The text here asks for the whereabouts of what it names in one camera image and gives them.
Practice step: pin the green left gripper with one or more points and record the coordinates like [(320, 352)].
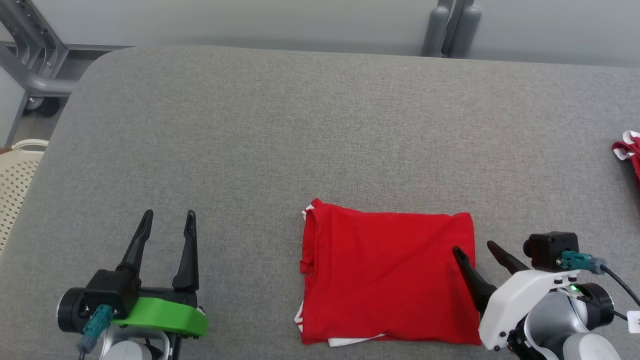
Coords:
[(165, 315)]

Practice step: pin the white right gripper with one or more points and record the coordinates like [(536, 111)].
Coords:
[(520, 305)]

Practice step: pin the red jersey with white sleeves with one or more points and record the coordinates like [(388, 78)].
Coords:
[(390, 280)]

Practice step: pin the red shorts with white stripe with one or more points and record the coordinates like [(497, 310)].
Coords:
[(631, 150)]

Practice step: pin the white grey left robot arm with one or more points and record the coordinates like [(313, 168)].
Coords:
[(125, 347)]

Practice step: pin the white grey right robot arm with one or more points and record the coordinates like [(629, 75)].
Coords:
[(565, 330)]

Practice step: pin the white paper tag right arm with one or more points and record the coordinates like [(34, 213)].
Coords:
[(634, 321)]

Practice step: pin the cream perforated laundry basket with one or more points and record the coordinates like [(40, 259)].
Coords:
[(17, 185)]

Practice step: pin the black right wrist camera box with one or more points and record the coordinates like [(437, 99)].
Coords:
[(550, 251)]

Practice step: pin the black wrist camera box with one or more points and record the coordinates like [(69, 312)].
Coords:
[(550, 251), (110, 292)]

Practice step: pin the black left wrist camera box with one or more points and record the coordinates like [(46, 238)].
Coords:
[(110, 292)]

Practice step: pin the grey metal wheeled frame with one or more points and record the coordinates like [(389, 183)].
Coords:
[(35, 65)]

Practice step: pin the grey metal partition post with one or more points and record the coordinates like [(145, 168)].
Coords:
[(450, 27)]

